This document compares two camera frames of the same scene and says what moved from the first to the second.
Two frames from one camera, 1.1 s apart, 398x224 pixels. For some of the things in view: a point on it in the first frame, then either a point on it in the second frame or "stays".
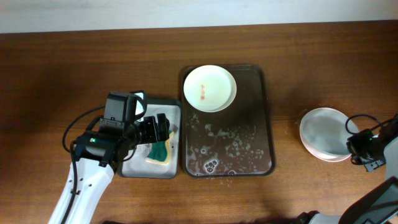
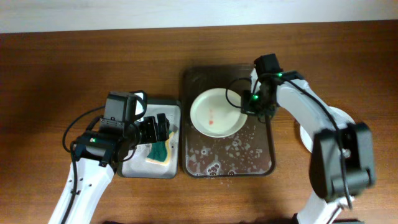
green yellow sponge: (160, 150) stays
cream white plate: (209, 88) to (212, 114)
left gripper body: (146, 132) stays
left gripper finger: (163, 127) stays
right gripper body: (364, 149) to (254, 103)
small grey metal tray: (137, 167) stays
